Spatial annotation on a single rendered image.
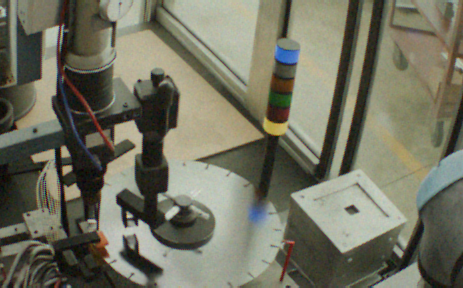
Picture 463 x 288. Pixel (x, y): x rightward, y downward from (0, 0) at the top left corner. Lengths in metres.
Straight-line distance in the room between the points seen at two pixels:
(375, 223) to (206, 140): 0.54
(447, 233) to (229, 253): 0.55
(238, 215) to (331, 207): 0.21
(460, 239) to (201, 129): 1.15
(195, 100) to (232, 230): 0.68
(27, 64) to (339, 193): 0.69
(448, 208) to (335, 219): 0.66
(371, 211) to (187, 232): 0.39
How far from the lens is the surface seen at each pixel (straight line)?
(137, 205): 1.06
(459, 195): 0.65
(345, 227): 1.28
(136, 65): 1.91
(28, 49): 0.97
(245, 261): 1.10
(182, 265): 1.08
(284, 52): 1.23
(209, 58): 1.89
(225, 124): 1.71
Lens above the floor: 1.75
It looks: 37 degrees down
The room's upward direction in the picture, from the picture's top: 8 degrees clockwise
